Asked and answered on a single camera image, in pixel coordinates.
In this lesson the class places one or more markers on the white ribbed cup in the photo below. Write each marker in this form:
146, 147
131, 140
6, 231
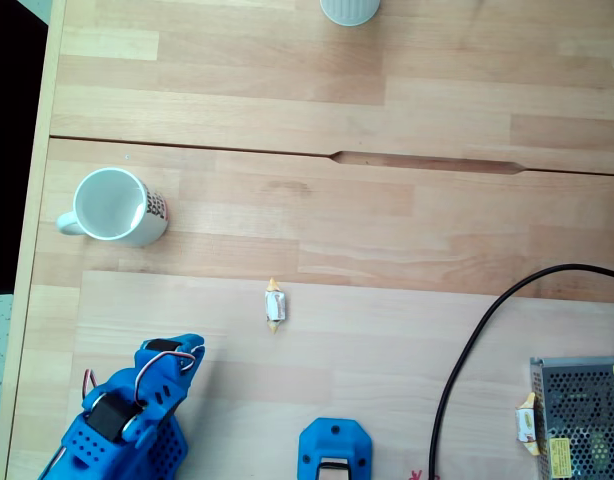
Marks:
349, 10

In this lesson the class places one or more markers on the metal mesh power supply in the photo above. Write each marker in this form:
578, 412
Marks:
582, 410

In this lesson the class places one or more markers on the light wooden board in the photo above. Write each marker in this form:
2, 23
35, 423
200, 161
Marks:
387, 360

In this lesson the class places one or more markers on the white yellow sweet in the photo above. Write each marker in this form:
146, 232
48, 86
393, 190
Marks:
276, 306
526, 425

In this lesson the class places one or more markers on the white mug with black print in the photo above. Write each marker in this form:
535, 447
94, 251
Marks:
107, 205

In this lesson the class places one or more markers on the blue camera stand base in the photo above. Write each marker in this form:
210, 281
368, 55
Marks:
317, 440

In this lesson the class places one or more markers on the wooden stand post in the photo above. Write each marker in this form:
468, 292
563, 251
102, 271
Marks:
334, 474

